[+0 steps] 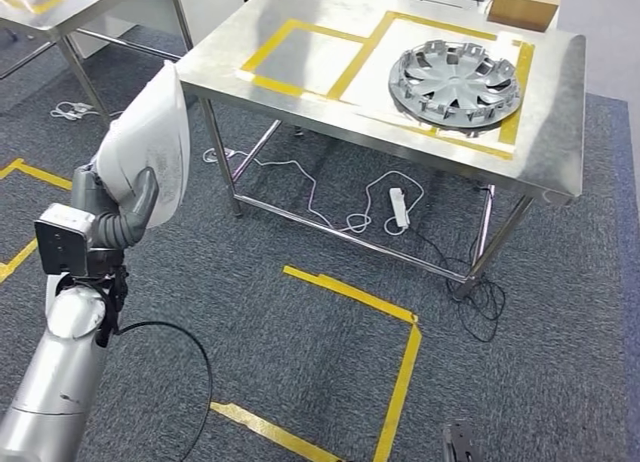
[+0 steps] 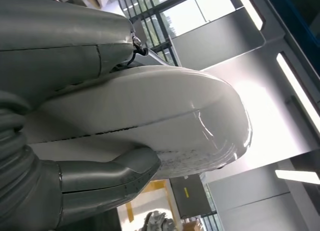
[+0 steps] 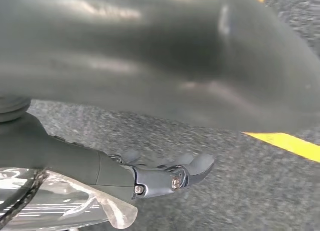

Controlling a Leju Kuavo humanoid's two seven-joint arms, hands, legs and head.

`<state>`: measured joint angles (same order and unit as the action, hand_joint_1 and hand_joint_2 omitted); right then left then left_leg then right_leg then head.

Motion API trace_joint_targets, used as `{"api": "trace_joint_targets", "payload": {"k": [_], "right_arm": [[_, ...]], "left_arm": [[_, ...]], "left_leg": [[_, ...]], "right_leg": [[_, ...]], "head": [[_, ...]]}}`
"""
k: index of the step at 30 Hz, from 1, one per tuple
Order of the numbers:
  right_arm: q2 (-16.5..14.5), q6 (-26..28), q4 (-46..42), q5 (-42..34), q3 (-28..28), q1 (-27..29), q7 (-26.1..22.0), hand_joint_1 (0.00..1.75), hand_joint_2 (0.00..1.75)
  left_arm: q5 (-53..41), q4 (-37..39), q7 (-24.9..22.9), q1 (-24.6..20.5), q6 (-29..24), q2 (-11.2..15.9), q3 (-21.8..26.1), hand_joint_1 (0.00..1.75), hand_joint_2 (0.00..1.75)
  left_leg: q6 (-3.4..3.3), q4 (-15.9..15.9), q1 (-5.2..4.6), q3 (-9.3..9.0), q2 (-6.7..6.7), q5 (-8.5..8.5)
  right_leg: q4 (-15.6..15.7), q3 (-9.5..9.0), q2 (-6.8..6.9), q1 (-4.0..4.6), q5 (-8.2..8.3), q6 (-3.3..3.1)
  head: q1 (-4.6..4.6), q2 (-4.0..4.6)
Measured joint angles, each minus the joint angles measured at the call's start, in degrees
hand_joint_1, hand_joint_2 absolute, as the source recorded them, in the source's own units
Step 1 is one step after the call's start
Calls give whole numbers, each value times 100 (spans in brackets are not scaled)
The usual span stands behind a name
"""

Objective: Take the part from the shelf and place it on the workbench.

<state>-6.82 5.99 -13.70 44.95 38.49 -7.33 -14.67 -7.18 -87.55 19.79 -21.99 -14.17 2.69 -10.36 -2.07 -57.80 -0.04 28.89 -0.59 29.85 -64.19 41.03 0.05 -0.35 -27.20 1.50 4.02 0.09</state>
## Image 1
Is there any stainless steel workbench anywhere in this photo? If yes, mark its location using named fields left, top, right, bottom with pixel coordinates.
left=176, top=0, right=587, bottom=301

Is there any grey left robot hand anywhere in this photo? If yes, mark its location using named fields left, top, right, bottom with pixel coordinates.
left=71, top=165, right=160, bottom=246

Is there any stainless steel table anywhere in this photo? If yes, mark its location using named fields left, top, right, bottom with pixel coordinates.
left=0, top=0, right=195, bottom=128

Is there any white power strip cable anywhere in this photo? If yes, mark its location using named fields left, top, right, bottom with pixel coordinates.
left=202, top=146, right=426, bottom=238

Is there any white curved plastic part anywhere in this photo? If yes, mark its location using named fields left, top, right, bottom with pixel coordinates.
left=94, top=60, right=192, bottom=230

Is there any yellow floor tape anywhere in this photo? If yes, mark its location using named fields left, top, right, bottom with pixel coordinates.
left=210, top=265, right=423, bottom=462
left=0, top=157, right=73, bottom=285

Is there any brown cardboard box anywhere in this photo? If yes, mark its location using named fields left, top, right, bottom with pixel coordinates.
left=487, top=0, right=564, bottom=33

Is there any black floor cable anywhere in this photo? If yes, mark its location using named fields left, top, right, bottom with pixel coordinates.
left=410, top=187, right=507, bottom=344

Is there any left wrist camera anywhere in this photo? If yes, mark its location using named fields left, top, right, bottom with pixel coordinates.
left=33, top=203, right=96, bottom=278

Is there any grey wheel hubcap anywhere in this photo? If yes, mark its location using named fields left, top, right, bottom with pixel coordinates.
left=388, top=39, right=522, bottom=130

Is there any white floor cable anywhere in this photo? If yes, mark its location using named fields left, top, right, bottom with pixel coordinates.
left=50, top=101, right=124, bottom=122

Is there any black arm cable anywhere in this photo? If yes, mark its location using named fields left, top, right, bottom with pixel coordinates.
left=115, top=321, right=214, bottom=462

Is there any white power strip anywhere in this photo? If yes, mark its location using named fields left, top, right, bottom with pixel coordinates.
left=389, top=187, right=411, bottom=230

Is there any yellow workbench tape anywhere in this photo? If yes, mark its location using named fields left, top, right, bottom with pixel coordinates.
left=239, top=10, right=536, bottom=161

